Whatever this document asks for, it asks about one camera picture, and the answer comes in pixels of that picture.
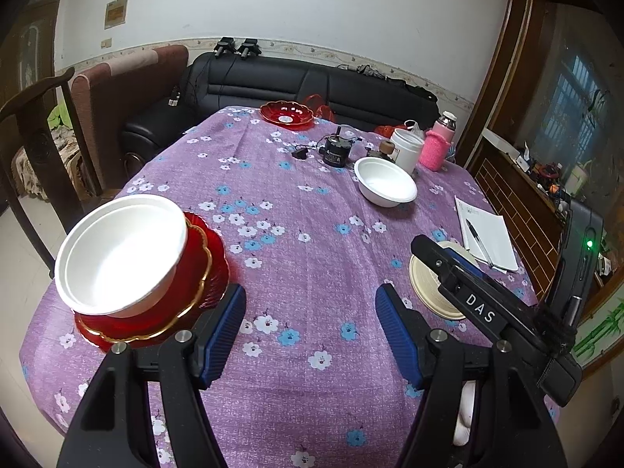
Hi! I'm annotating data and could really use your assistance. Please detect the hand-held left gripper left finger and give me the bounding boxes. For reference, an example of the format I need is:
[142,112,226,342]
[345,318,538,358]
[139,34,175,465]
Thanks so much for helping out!
[62,283,247,468]

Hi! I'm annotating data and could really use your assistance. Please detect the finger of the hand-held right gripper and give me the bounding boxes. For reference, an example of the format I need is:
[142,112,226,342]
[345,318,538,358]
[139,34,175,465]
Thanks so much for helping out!
[441,248,488,281]
[410,235,534,344]

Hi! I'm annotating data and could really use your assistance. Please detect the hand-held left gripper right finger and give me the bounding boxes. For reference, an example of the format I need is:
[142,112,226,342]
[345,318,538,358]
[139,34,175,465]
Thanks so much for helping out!
[374,283,569,468]

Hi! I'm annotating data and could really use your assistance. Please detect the white paper bowl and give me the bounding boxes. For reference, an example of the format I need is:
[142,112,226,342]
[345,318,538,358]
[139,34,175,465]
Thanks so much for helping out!
[55,194,189,317]
[353,157,418,207]

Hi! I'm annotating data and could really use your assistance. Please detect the large red glass plate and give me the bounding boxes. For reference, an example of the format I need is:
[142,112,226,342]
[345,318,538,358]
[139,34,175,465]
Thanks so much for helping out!
[74,214,230,354]

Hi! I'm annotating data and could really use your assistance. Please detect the black pen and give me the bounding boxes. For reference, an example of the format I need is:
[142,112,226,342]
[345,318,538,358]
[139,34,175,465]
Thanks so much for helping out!
[465,218,494,268]

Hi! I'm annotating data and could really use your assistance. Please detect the white notebook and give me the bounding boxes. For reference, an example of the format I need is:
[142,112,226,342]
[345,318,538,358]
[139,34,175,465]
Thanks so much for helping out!
[454,195,519,273]

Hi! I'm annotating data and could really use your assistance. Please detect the cream round plate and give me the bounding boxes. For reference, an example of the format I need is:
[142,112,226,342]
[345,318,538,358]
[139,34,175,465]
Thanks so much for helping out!
[408,241,481,321]

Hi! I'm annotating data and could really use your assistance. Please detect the wooden side cabinet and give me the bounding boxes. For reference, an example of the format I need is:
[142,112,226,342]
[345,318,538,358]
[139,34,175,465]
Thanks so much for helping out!
[470,129,605,313]

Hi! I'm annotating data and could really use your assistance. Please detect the purple floral tablecloth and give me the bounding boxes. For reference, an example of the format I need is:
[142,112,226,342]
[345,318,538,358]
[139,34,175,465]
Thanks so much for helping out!
[19,105,561,468]

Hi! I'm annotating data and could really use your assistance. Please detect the pink sleeved thermos bottle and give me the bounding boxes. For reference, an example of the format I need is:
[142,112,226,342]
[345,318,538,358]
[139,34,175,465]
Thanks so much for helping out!
[423,112,458,171]

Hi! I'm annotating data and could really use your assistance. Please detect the white plastic cup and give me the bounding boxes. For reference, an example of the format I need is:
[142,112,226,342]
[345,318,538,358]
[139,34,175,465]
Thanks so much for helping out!
[391,128,426,175]

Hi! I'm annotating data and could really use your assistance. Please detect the black bag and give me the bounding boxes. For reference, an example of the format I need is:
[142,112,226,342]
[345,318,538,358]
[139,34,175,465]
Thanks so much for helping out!
[390,78,440,104]

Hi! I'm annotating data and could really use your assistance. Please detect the small red gold-rimmed plate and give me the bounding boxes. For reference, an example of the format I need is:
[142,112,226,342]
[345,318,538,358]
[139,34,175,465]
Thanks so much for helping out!
[259,100,315,130]

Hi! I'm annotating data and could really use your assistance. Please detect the patterned blanket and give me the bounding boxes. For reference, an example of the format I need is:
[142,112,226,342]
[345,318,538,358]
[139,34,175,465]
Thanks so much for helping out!
[12,102,83,200]

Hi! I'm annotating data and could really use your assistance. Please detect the brown upholstered armchair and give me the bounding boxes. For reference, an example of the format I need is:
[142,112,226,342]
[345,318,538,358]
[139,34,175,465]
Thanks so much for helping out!
[71,44,190,196]

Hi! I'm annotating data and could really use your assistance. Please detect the black leather sofa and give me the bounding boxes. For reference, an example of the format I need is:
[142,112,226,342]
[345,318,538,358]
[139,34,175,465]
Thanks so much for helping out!
[122,51,440,171]

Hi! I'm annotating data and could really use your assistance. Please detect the dark wooden chair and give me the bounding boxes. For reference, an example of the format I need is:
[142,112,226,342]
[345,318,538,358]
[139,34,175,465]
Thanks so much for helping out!
[0,67,122,278]

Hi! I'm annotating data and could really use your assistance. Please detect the green bamboo wall decal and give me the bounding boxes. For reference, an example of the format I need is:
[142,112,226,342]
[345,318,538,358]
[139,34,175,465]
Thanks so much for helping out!
[573,302,624,366]

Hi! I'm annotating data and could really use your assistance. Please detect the black motor with cable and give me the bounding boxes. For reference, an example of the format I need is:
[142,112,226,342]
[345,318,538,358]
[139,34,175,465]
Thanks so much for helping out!
[319,127,353,167]

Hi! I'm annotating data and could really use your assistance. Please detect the wall plaque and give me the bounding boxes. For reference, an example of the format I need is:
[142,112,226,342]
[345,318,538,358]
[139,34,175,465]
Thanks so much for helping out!
[105,0,129,29]

